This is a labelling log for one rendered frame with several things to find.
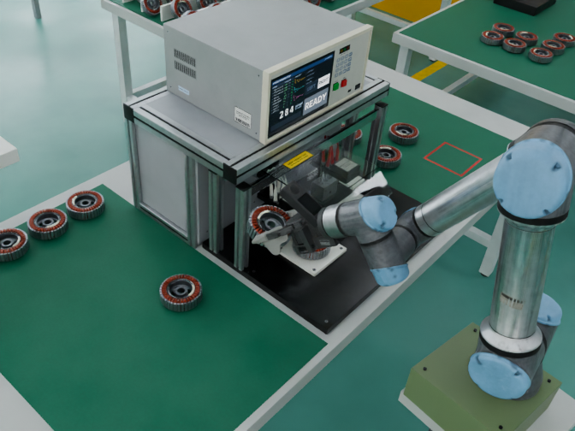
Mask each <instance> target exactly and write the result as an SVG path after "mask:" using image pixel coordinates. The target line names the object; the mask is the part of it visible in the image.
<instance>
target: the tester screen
mask: <svg viewBox="0 0 575 431"><path fill-rule="evenodd" d="M332 59H333V54H332V55H330V56H327V57H325V58H323V59H321V60H319V61H317V62H314V63H313V64H311V65H309V66H306V67H304V68H302V69H300V70H298V71H296V72H294V73H291V74H289V75H287V76H285V77H283V78H281V79H279V80H276V81H274V82H272V90H271V104H270V128H271V127H272V126H274V125H275V124H276V123H278V122H280V121H283V120H285V119H287V118H288V117H289V116H291V115H294V114H296V113H298V112H300V111H301V112H300V116H299V117H297V118H295V119H294V120H292V121H290V122H288V123H286V124H285V125H283V126H281V127H278V128H277V129H276V130H274V131H272V132H271V131H269V136H270V135H271V134H273V133H275V132H277V131H279V130H281V129H283V128H284V127H286V126H288V125H290V124H292V123H293V122H295V121H297V120H299V119H301V118H302V117H304V116H306V115H309V114H310V113H311V112H313V111H315V110H317V109H320V108H321V107H323V106H324V105H326V104H327V103H325V104H324V105H322V106H320V107H318V108H316V109H314V110H313V111H311V112H309V113H307V114H305V115H303V109H304V101H305V99H306V98H308V97H310V96H312V95H314V94H316V93H318V92H320V91H322V90H323V89H325V88H327V87H329V83H328V84H327V85H325V86H322V87H320V88H318V89H316V90H315V91H313V92H310V93H308V94H305V87H306V85H308V84H310V83H311V82H313V81H315V80H318V79H320V78H322V77H323V76H325V75H327V74H330V73H331V66H332ZM292 105H294V112H293V113H292V114H290V115H287V116H286V117H284V118H282V119H280V120H279V112H281V111H283V110H285V109H286V108H288V107H290V106H292Z"/></svg>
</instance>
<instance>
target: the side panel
mask: <svg viewBox="0 0 575 431"><path fill-rule="evenodd" d="M125 124H126V132H127V147H128V155H129V163H130V171H131V180H132V188H133V202H134V206H135V207H136V208H137V207H138V209H139V210H141V211H142V212H144V213H145V214H146V215H148V216H149V217H150V218H151V219H153V220H154V221H156V222H158V223H159V224H160V225H162V226H163V227H165V228H166V229H168V230H169V231H170V232H171V233H173V234H174V235H176V236H177V237H178V238H180V239H182V240H183V241H184V242H186V243H187V244H189V245H191V246H192V248H194V249H196V248H197V247H198V245H202V242H201V243H200V244H199V243H198V242H197V214H196V183H195V160H193V159H192V158H191V157H189V156H187V155H186V154H184V153H182V152H181V151H178V150H177V149H176V148H175V147H173V146H171V145H169V144H167V143H166V142H164V141H163V140H161V139H160V138H158V137H156V136H155V135H153V134H151V133H149V132H148V131H146V130H145V129H144V128H142V127H140V126H138V125H136V124H135V123H133V122H131V121H130V120H128V119H126V118H125Z"/></svg>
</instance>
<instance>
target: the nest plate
mask: <svg viewBox="0 0 575 431"><path fill-rule="evenodd" d="M292 245H293V240H292V237H291V239H290V240H289V241H288V243H287V244H286V245H284V246H282V247H281V253H280V254H281V255H282V256H284V257H285V258H286V259H288V260H289V261H291V262H292V263H294V264H296V265H297V266H299V267H301V268H302V269H303V270H305V271H306V272H308V273H309V274H311V275H313V276H316V275H317V274H319V273H320V272H321V271H322V270H324V269H325V268H326V267H328V266H329V265H330V264H331V263H332V262H333V261H334V260H336V259H337V258H338V257H340V256H341V255H342V254H343V253H345V252H346V251H347V248H346V247H344V246H342V245H340V244H338V245H337V246H332V247H331V248H330V252H329V254H328V255H327V256H326V257H324V258H322V259H318V260H317V259H316V260H313V259H312V260H310V258H309V260H308V259H304V258H303V257H300V256H298V255H297V254H296V253H295V252H294V251H293V247H292Z"/></svg>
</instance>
